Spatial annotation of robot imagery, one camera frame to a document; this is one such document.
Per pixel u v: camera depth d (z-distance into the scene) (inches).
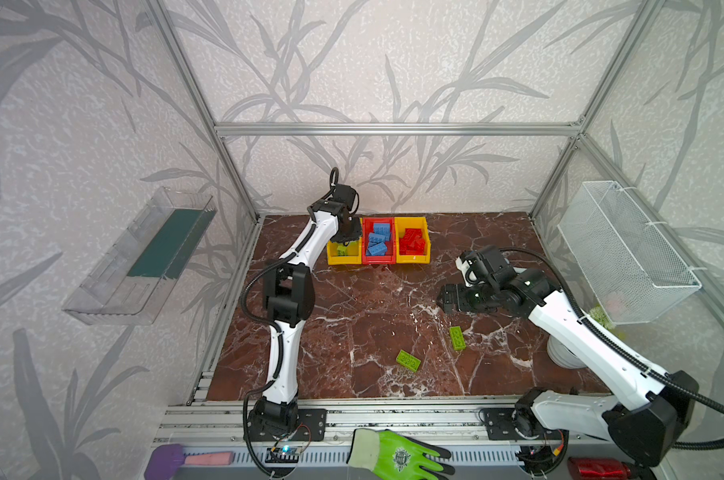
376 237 43.8
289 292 23.0
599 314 30.0
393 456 27.1
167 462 27.2
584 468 27.4
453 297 25.8
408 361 32.7
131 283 25.3
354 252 40.5
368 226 43.5
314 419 29.6
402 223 44.4
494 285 21.9
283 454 28.2
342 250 41.4
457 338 34.1
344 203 30.9
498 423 29.0
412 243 42.4
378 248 41.3
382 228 43.4
